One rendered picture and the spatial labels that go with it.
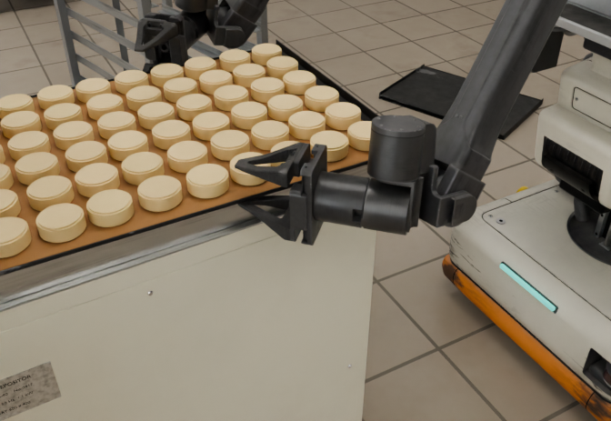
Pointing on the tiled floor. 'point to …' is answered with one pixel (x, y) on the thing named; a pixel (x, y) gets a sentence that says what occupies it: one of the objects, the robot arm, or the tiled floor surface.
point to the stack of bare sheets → (433, 86)
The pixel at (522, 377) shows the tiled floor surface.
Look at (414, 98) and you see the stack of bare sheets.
